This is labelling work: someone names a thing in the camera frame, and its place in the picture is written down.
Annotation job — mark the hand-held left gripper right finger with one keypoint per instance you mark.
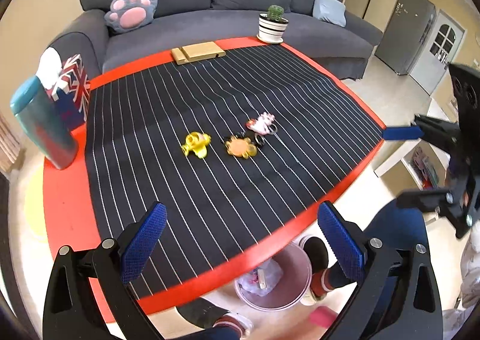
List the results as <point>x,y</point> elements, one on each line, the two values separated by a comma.
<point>341,242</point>

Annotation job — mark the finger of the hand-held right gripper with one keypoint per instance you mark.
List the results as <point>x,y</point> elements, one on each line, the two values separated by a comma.
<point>403,133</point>
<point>423,199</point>

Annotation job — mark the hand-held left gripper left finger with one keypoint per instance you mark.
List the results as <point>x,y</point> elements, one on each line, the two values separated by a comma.
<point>144,242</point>

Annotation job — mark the pink translucent trash bin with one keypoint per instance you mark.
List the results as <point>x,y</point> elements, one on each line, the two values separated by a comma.
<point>294,259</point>

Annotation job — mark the black white-soled shoe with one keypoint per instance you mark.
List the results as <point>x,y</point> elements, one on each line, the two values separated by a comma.
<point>202,313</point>
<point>315,253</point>

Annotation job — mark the white windowed door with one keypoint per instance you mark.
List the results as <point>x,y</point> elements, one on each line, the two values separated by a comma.
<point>431,69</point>

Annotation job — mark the pink soft object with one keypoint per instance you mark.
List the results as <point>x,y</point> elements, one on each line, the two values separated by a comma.
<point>322,316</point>

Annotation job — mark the clear plastic bag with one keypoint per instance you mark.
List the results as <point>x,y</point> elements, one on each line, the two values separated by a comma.
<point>262,276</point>

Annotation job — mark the grey refrigerator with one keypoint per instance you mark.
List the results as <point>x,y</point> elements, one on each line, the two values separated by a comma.
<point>407,32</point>

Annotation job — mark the white patterned garment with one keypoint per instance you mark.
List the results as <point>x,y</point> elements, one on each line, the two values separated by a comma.
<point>468,280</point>

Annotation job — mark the person's left leg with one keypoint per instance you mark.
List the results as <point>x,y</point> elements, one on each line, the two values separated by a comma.
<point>225,335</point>

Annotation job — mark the light blue cushion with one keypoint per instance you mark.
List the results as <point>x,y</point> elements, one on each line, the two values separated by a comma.
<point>330,9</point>

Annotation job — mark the black striped table mat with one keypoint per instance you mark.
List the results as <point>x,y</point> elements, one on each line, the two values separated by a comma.
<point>262,84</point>

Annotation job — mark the teal thermos bottle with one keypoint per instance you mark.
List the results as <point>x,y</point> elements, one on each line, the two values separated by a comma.
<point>45,129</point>

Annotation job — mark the flag print tissue box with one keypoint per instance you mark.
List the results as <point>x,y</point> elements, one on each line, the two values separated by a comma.
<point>75,92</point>

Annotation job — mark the potted cactus striped pot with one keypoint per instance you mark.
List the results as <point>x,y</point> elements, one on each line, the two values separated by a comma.
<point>273,26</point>

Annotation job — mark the wooden phone stand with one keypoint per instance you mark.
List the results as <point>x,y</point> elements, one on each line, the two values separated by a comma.
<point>202,51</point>

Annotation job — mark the dark grey sofa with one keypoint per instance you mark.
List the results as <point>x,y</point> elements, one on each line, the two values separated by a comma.
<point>232,24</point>

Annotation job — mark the grey pink paw cushion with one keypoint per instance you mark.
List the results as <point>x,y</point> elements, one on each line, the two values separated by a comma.
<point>131,15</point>

